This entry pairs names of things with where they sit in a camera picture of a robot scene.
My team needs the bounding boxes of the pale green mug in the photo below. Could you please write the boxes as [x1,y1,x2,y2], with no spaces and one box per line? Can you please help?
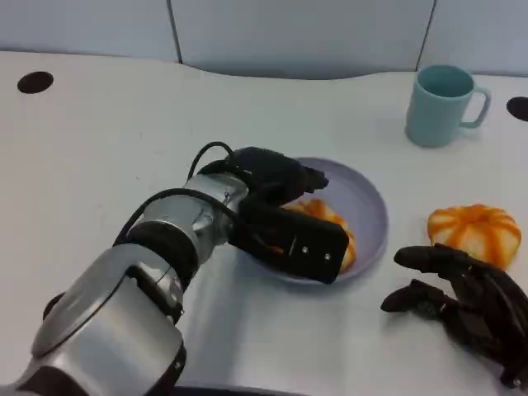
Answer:
[404,64,493,149]

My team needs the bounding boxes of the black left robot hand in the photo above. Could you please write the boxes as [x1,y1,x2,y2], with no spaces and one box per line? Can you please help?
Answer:
[229,146,330,205]

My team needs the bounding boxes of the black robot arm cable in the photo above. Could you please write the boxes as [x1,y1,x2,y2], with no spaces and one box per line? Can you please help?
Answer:
[191,141,240,182]
[111,187,244,248]

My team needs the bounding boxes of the orange and white bread roll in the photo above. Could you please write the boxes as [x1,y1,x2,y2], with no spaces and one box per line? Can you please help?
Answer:
[283,198,357,272]
[427,204,522,271]

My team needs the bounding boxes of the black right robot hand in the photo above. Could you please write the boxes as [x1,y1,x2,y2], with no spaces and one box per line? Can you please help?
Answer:
[379,243,528,389]

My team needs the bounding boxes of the lilac plate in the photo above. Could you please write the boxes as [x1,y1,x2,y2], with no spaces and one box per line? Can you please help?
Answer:
[241,156,389,286]

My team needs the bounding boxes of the black table cable hole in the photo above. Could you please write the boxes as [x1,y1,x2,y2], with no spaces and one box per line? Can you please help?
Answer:
[506,97,528,123]
[16,71,55,95]

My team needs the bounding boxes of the grey desk partition panel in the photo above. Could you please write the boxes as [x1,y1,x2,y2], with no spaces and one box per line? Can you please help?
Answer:
[167,0,437,81]
[0,0,183,65]
[416,0,528,78]

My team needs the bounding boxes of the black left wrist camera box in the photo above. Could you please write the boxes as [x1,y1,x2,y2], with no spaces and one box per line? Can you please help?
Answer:
[235,197,351,285]

